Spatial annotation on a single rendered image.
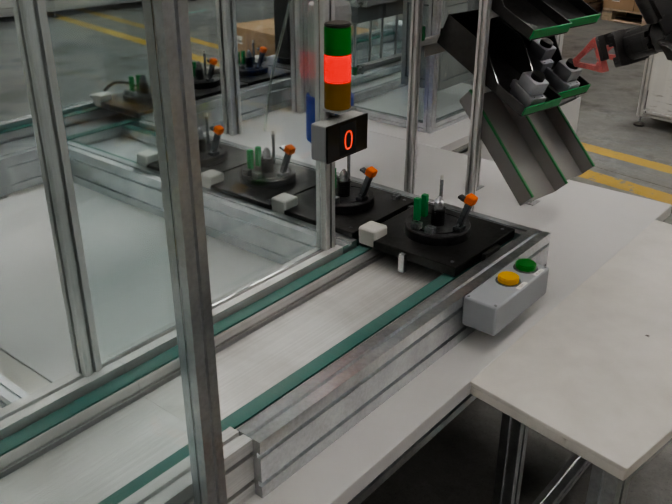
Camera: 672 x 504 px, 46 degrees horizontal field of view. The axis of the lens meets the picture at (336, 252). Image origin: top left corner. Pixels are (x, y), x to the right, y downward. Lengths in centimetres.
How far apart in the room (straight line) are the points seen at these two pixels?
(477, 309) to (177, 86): 84
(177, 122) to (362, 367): 60
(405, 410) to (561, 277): 60
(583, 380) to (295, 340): 51
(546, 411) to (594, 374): 15
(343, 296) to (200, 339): 68
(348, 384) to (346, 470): 13
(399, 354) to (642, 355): 47
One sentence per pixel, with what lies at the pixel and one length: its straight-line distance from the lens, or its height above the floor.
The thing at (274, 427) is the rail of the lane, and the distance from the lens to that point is 114.
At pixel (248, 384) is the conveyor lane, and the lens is 130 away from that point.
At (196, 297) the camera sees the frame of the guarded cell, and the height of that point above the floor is 125.
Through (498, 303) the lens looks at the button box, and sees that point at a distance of 146.
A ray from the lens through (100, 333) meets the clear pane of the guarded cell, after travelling 82.
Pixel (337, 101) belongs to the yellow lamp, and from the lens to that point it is 148.
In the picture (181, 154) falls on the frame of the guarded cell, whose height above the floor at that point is 141.
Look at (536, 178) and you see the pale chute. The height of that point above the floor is 102.
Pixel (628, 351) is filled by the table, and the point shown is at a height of 86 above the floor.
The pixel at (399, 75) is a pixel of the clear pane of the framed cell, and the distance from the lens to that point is 274.
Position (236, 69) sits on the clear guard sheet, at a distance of 134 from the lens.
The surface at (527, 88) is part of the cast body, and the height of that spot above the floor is 124.
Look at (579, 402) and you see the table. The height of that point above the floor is 86.
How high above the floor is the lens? 167
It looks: 26 degrees down
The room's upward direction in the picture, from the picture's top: straight up
